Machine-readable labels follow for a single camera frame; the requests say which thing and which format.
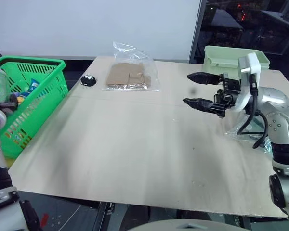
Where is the pale green plastic tray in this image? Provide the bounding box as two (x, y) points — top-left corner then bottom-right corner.
(202, 45), (271, 74)

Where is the black round toy with eyes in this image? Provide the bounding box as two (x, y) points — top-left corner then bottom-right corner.
(80, 75), (97, 87)

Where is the clear bag with cardboard pieces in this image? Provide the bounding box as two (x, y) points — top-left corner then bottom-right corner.
(101, 41), (160, 92)

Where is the large white board panel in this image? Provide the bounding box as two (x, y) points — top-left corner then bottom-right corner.
(0, 0), (207, 64)

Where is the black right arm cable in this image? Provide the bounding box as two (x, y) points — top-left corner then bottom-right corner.
(237, 73), (270, 150)

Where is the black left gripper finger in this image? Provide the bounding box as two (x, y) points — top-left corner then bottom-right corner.
(5, 94), (19, 112)

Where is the grey robot torso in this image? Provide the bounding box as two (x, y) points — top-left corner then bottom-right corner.
(126, 218), (240, 231)

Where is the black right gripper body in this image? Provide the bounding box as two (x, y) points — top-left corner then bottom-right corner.
(213, 73), (242, 117)

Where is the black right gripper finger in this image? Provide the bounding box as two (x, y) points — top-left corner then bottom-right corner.
(183, 97), (226, 118)
(186, 71), (223, 85)

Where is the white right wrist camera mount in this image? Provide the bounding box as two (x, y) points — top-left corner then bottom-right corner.
(231, 52), (262, 112)

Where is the green plastic shopping basket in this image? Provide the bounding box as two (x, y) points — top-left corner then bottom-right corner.
(0, 55), (69, 159)

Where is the blue snack packet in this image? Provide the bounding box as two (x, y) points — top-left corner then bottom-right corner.
(21, 78), (41, 100)

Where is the crumpled clear plastic bag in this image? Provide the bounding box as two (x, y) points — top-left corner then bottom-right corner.
(225, 115), (273, 154)

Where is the grey background table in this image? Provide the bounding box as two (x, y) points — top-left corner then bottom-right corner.
(259, 9), (289, 57)

